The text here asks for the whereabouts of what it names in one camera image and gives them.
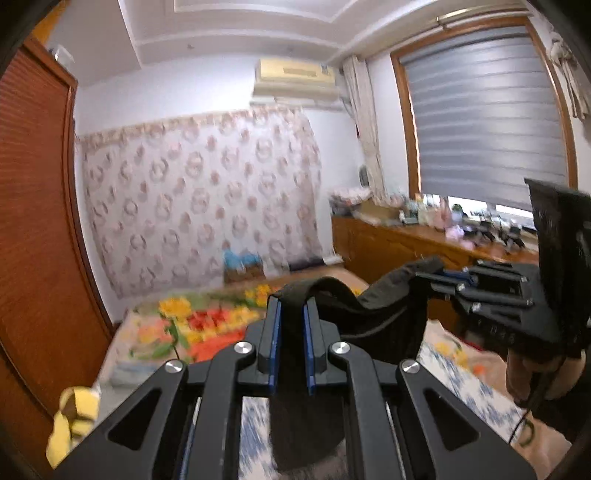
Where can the pink tissue box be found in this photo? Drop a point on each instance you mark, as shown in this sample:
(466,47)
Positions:
(455,232)

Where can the black flat box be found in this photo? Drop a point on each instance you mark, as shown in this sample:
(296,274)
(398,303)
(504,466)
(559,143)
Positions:
(304,264)

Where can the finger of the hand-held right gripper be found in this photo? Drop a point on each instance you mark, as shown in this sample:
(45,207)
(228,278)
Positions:
(485,297)
(461,273)

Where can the stack of papers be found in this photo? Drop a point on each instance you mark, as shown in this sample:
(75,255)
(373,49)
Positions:
(348,201)

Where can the yellow plush toy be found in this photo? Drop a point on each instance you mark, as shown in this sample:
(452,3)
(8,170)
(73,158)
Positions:
(76,424)

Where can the small brown box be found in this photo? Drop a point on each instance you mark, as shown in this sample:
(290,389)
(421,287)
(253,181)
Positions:
(244,274)

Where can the wooden cabinet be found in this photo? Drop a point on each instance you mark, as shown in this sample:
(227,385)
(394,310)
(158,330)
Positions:
(392,254)

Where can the small potted plant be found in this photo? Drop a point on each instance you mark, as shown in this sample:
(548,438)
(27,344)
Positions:
(456,210)

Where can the beige window curtain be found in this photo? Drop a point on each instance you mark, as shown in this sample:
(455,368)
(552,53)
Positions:
(367,129)

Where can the person's right hand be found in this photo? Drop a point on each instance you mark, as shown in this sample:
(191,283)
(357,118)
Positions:
(519,374)

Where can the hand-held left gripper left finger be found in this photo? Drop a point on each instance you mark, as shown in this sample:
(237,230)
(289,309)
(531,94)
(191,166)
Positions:
(275,346)

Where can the open cardboard box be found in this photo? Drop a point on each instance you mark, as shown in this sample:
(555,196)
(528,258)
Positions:
(378,212)

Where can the wall air conditioner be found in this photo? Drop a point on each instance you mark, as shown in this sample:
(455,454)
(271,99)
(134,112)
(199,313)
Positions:
(295,78)

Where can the pink bottle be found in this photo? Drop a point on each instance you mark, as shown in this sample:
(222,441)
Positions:
(444,211)

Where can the blue plastic bag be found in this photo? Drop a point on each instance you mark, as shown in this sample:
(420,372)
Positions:
(240,259)

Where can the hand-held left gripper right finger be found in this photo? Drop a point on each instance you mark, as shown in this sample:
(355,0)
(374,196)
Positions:
(309,346)

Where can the black pants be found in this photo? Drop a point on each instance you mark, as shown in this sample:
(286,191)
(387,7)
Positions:
(383,318)

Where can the blue floral sheet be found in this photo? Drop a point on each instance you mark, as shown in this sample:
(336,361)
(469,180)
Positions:
(461,374)

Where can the wooden window frame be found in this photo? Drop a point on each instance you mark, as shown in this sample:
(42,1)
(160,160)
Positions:
(408,129)

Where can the brown louvred wardrobe door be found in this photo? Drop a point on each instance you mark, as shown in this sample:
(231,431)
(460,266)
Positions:
(41,254)

